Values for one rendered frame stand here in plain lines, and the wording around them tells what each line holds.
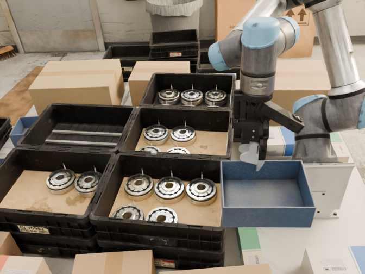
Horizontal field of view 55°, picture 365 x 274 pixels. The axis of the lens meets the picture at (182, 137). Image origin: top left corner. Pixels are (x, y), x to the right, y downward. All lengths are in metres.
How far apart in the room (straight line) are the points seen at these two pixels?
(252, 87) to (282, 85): 0.93
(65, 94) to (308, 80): 1.16
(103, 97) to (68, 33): 2.74
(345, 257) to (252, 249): 0.27
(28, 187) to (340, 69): 1.13
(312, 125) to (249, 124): 0.46
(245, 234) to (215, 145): 0.38
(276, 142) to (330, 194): 0.34
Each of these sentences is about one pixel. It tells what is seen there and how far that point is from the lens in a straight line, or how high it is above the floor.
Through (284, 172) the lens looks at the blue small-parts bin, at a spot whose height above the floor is 1.09.
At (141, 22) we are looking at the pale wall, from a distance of 4.22.
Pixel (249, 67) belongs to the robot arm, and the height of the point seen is 1.39.
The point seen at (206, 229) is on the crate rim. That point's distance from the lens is 1.00.
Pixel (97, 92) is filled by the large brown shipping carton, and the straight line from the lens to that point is 1.78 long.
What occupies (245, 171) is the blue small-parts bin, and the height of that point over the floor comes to 1.10.
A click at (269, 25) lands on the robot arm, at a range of 0.74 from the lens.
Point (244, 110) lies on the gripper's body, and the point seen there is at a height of 1.28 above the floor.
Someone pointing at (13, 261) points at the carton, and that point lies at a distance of 1.08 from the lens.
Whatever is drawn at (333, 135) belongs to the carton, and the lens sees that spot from 1.66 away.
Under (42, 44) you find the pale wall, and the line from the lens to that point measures 4.67.
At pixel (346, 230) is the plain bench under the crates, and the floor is 0.70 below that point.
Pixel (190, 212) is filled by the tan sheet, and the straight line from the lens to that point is 1.17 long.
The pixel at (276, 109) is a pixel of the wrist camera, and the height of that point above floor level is 1.28.
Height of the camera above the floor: 1.73
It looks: 38 degrees down
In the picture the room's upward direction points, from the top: 4 degrees counter-clockwise
